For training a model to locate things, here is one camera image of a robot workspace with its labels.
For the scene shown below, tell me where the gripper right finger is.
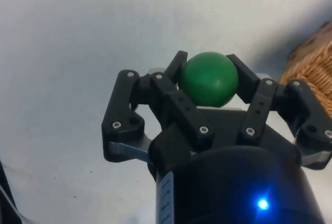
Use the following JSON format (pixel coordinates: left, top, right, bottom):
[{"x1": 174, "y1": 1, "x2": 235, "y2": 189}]
[{"x1": 226, "y1": 53, "x2": 332, "y2": 170}]

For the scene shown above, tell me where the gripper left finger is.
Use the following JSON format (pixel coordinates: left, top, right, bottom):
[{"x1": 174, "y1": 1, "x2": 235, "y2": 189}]
[{"x1": 101, "y1": 50, "x2": 215, "y2": 163}]

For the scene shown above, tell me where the green ball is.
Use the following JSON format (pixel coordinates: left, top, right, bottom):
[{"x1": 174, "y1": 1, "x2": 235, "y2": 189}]
[{"x1": 179, "y1": 51, "x2": 239, "y2": 107}]

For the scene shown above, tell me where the wicker basket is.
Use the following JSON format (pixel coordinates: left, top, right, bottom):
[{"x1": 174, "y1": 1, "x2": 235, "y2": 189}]
[{"x1": 279, "y1": 20, "x2": 332, "y2": 118}]

